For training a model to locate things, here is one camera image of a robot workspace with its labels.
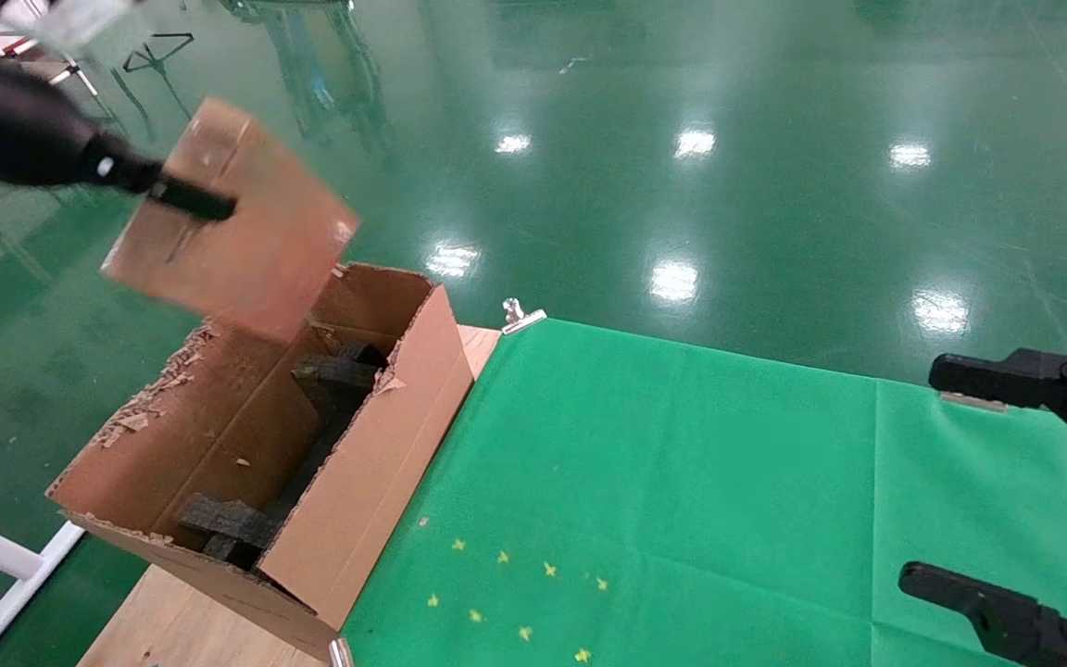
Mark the black tripod stand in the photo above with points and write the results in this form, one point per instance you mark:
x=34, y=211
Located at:
x=156, y=57

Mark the small cardboard box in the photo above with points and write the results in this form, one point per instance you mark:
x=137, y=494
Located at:
x=237, y=232

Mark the black foam block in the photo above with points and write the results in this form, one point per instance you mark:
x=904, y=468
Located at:
x=228, y=523
x=334, y=375

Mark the silver metal clip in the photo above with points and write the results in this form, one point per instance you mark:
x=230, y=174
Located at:
x=340, y=653
x=522, y=318

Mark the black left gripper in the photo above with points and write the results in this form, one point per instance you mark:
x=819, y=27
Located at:
x=6, y=120

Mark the green cloth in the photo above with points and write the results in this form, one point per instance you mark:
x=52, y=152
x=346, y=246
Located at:
x=728, y=509

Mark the large open cardboard carton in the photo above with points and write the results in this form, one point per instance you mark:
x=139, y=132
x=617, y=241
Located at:
x=357, y=500

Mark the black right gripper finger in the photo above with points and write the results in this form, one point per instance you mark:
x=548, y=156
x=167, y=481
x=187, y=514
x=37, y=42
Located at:
x=1006, y=616
x=987, y=380

